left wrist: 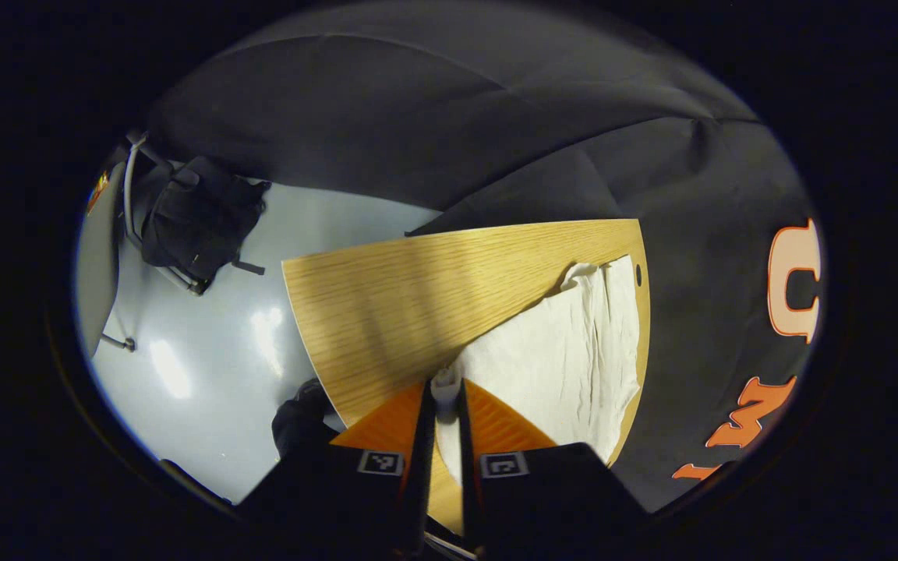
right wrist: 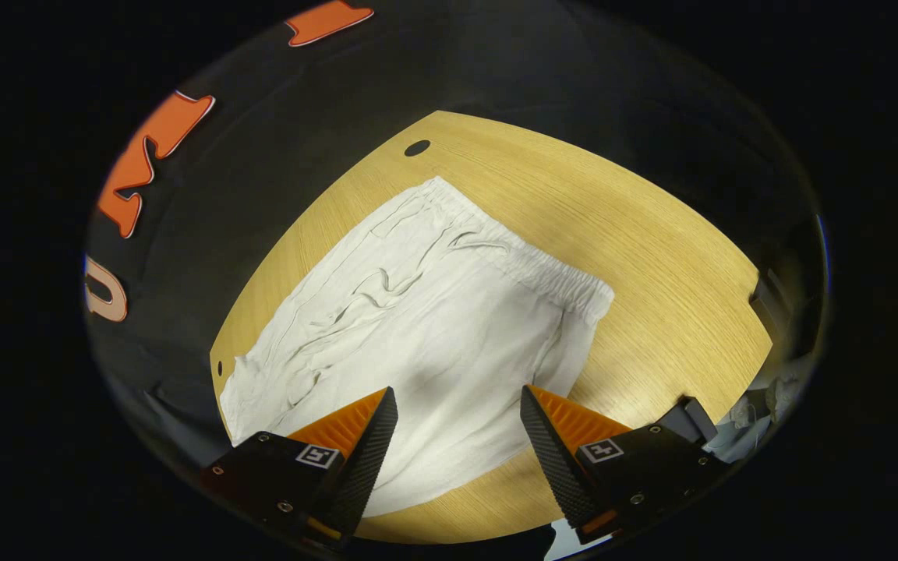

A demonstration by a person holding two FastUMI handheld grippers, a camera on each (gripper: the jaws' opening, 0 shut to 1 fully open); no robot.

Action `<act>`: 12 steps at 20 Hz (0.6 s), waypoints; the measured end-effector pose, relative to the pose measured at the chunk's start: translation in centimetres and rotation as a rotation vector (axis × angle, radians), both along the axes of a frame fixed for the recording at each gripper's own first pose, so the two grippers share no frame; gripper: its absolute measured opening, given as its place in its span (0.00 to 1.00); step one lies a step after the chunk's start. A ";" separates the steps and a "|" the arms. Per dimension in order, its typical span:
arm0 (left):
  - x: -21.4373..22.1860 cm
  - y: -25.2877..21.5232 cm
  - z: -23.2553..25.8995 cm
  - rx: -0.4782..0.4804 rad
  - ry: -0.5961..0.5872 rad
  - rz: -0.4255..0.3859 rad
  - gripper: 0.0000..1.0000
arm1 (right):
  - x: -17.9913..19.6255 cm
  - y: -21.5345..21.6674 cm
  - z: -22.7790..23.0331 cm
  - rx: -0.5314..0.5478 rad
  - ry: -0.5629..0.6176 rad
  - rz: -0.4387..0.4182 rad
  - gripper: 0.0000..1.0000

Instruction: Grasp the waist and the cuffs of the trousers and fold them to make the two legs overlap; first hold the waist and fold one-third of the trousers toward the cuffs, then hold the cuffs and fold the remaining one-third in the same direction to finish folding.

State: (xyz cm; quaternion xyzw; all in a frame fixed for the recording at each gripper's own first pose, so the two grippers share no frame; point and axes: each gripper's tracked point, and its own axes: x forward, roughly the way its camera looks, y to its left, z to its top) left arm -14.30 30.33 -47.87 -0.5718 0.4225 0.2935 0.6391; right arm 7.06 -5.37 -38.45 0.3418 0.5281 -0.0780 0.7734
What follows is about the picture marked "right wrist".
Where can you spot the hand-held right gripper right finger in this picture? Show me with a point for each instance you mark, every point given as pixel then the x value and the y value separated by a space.
pixel 554 460

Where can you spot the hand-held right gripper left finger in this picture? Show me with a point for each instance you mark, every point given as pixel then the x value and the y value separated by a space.
pixel 363 460

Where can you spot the white jeans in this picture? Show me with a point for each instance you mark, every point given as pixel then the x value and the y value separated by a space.
pixel 449 327

